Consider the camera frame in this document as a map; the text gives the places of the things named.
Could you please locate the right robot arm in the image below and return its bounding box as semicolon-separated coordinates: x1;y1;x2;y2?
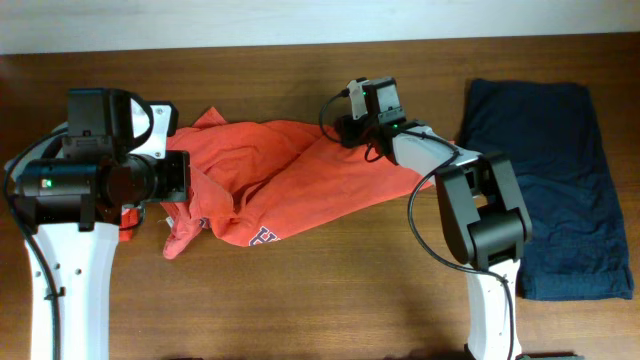
334;115;532;359

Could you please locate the orange printed t-shirt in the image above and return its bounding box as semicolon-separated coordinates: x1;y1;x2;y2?
163;108;420;259

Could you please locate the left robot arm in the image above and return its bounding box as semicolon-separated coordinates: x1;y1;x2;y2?
3;120;189;359

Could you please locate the orange folded shirt under grey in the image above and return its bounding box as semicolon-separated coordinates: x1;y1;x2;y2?
119;208;141;242

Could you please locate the navy blue folded shirt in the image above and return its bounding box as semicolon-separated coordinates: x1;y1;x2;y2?
459;79;634;301

